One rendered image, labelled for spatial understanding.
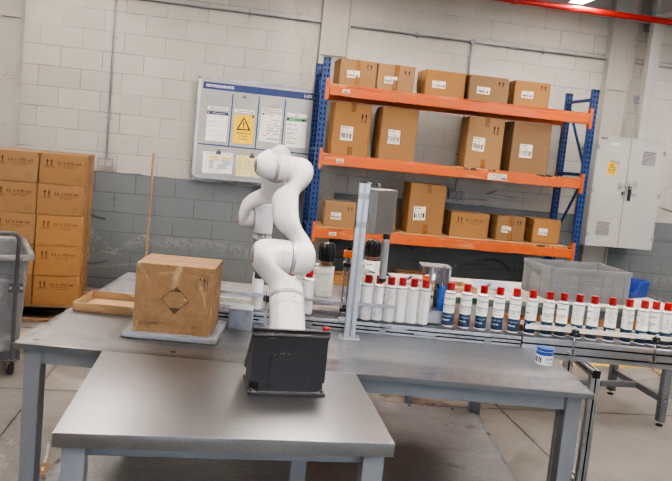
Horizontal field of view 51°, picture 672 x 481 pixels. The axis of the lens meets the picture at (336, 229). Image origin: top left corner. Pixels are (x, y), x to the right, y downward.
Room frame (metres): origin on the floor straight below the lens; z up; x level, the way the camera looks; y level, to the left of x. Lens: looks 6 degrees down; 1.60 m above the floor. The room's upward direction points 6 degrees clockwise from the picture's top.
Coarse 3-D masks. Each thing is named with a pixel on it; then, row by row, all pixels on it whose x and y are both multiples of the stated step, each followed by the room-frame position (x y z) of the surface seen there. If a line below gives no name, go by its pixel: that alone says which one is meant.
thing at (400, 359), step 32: (128, 288) 3.50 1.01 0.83; (224, 288) 3.74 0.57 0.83; (64, 320) 2.78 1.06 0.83; (96, 320) 2.83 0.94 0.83; (128, 320) 2.88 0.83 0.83; (224, 320) 3.04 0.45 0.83; (64, 352) 2.43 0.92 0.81; (96, 352) 2.44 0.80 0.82; (128, 352) 2.45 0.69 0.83; (160, 352) 2.48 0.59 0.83; (192, 352) 2.52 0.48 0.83; (224, 352) 2.56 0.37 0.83; (352, 352) 2.73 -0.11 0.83; (384, 352) 2.78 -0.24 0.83; (416, 352) 2.83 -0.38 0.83; (448, 352) 2.88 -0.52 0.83; (480, 352) 2.93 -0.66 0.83; (512, 352) 2.98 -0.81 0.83; (448, 384) 2.48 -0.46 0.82; (480, 384) 2.48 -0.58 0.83; (512, 384) 2.52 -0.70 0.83; (544, 384) 2.56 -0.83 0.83; (576, 384) 2.60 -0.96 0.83
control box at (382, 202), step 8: (376, 192) 2.94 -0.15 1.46; (384, 192) 2.98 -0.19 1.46; (392, 192) 3.04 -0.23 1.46; (376, 200) 2.94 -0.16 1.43; (384, 200) 2.98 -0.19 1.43; (392, 200) 3.04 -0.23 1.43; (368, 208) 2.96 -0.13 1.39; (376, 208) 2.94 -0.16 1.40; (384, 208) 2.99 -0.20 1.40; (392, 208) 3.05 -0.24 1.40; (368, 216) 2.96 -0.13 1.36; (376, 216) 2.94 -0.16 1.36; (384, 216) 3.00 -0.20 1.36; (392, 216) 3.06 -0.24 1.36; (368, 224) 2.95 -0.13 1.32; (376, 224) 2.95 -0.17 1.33; (384, 224) 3.00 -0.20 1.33; (392, 224) 3.06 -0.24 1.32; (368, 232) 2.95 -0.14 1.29; (376, 232) 2.95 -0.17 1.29; (384, 232) 3.01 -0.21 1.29; (392, 232) 3.07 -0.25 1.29
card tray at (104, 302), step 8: (88, 296) 3.14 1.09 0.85; (96, 296) 3.21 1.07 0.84; (104, 296) 3.21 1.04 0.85; (112, 296) 3.21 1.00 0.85; (120, 296) 3.21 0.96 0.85; (128, 296) 3.21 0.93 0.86; (80, 304) 2.95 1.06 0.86; (88, 304) 2.95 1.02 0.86; (96, 304) 2.95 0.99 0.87; (104, 304) 2.96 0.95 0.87; (112, 304) 3.12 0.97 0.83; (120, 304) 3.13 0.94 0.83; (128, 304) 3.15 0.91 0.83; (96, 312) 2.95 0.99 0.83; (104, 312) 2.95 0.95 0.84; (112, 312) 2.95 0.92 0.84; (120, 312) 2.96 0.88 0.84; (128, 312) 2.96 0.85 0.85
